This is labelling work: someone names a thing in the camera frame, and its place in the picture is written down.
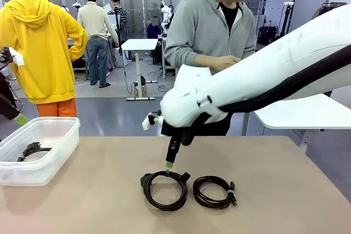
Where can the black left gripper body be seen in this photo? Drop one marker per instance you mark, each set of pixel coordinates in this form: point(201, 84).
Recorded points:
point(5, 86)

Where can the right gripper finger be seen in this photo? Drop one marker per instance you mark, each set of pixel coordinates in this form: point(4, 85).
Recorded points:
point(178, 146)
point(171, 151)

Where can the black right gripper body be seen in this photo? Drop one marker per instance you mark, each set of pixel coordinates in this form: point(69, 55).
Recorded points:
point(181, 132)

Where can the person's right forearm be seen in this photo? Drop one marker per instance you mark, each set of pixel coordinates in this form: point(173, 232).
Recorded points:
point(181, 56)

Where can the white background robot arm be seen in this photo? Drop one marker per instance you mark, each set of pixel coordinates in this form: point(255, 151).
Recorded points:
point(165, 16)

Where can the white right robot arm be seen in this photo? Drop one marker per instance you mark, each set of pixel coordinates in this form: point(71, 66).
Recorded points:
point(246, 80)

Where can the person's right hand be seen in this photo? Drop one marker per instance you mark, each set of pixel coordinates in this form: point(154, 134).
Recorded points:
point(225, 62)

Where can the orange shorts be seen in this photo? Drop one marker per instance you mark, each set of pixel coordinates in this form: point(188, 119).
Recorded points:
point(57, 108)

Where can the yellow hoodie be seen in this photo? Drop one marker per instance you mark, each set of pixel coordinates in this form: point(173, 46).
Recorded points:
point(41, 53)

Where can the clear plastic storage container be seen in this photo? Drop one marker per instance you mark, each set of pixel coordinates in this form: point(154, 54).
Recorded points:
point(63, 141)

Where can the white standing desk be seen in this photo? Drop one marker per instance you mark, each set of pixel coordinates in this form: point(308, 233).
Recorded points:
point(140, 43)

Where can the seated person in blue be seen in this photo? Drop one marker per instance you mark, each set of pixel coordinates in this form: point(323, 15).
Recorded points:
point(153, 29)

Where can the person in grey hoodie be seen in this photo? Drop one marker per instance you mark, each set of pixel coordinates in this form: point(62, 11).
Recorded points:
point(197, 25)

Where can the person in beige sweater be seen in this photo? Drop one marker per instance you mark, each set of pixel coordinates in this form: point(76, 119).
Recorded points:
point(96, 20)

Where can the large white table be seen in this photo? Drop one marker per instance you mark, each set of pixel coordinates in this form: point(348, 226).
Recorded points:
point(301, 116)

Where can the person in striped sweater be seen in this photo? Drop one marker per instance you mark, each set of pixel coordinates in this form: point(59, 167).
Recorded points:
point(122, 17)

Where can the black tripod stand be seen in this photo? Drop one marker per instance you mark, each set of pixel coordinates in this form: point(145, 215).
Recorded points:
point(288, 17)

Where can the clothes rack with garments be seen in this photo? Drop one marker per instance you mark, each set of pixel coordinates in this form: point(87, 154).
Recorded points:
point(329, 6)

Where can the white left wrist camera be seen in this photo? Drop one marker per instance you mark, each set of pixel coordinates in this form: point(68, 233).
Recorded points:
point(6, 56)

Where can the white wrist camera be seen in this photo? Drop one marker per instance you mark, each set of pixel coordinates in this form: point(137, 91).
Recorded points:
point(6, 56)
point(146, 125)

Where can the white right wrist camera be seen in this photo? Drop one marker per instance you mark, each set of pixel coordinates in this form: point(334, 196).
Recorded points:
point(146, 125)

